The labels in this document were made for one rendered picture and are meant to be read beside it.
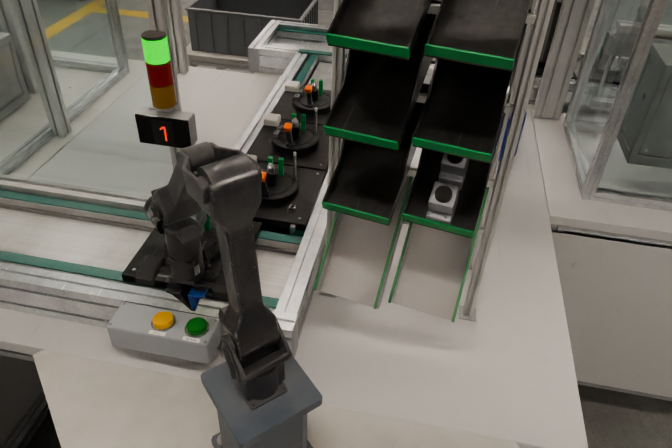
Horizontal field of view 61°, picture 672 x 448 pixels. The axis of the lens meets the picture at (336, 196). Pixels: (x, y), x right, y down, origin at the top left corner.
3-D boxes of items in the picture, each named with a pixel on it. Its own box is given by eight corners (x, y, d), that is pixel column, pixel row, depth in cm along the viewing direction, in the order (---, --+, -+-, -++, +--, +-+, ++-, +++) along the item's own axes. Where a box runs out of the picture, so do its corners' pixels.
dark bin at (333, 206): (389, 226, 104) (387, 206, 98) (322, 208, 108) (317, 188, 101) (430, 108, 117) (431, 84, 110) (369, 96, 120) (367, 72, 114)
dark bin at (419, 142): (490, 164, 93) (495, 137, 86) (412, 146, 96) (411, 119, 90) (524, 40, 105) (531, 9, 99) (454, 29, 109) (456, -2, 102)
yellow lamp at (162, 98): (170, 110, 121) (167, 89, 118) (148, 107, 122) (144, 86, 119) (180, 100, 125) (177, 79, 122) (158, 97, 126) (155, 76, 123)
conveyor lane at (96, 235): (278, 335, 124) (277, 304, 118) (-65, 273, 135) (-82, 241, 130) (308, 250, 147) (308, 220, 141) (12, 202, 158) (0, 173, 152)
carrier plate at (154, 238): (228, 299, 120) (228, 292, 119) (122, 281, 123) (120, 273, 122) (262, 228, 139) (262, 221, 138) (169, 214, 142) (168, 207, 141)
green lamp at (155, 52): (163, 66, 115) (160, 42, 112) (140, 63, 116) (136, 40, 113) (174, 56, 119) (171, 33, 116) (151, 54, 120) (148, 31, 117)
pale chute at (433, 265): (454, 322, 113) (454, 322, 108) (390, 302, 116) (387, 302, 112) (490, 186, 116) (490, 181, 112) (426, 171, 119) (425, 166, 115)
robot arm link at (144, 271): (229, 267, 96) (241, 244, 101) (126, 250, 99) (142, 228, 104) (232, 301, 101) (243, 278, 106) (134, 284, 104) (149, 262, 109)
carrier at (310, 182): (305, 231, 139) (305, 189, 132) (211, 216, 142) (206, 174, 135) (326, 176, 158) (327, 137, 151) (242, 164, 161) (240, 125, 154)
